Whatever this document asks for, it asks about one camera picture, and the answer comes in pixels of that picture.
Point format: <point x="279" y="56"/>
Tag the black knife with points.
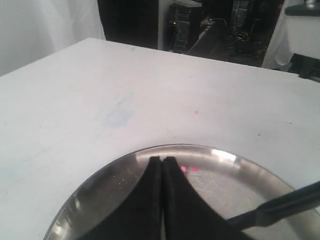
<point x="270" y="212"/>

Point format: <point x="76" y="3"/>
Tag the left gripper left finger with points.
<point x="139" y="216"/>

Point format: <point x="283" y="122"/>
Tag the round steel plate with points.
<point x="229" y="184"/>

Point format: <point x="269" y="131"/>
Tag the white backdrop curtain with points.
<point x="33" y="29"/>

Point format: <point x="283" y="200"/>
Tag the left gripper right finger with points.
<point x="186" y="215"/>

